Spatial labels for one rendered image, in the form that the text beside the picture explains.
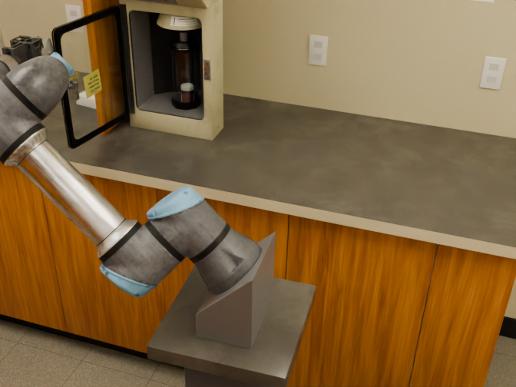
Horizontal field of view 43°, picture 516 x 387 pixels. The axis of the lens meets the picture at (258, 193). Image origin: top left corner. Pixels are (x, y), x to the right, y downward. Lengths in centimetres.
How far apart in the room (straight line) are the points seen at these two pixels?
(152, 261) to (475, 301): 107
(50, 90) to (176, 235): 40
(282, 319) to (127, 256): 41
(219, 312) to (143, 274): 18
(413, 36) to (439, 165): 49
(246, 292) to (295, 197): 67
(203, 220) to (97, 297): 125
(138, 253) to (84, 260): 111
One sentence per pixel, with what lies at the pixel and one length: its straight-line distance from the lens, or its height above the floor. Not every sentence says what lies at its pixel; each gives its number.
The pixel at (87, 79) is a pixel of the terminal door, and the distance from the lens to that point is 220.
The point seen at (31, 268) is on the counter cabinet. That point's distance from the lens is 271.
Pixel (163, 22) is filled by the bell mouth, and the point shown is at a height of 133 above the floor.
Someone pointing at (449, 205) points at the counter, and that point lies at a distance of 207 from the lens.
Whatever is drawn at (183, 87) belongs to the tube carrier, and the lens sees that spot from 235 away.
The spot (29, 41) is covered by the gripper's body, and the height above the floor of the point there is 138.
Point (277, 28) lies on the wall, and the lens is 256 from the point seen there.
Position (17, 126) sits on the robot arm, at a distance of 144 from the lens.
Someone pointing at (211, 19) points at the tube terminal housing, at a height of 137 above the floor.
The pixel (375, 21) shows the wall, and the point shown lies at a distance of 247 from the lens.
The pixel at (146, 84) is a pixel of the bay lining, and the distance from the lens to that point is 244.
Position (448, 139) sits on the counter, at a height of 94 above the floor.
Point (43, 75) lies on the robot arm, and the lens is 145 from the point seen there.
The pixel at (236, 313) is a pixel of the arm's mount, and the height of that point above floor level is 104.
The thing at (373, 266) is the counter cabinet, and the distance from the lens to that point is 208.
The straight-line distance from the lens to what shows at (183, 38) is 232.
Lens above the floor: 201
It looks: 32 degrees down
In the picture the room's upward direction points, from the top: 1 degrees clockwise
